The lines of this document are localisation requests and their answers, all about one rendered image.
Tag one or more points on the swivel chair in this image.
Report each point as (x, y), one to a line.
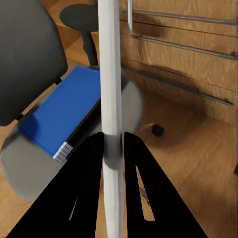
(32, 59)

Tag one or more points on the pen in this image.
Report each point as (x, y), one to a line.
(111, 109)

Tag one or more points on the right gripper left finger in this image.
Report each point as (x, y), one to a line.
(67, 208)

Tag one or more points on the folder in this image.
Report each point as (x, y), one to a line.
(62, 120)

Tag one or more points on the bookcase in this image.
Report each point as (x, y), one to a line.
(71, 39)

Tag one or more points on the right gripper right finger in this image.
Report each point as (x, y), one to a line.
(173, 219)

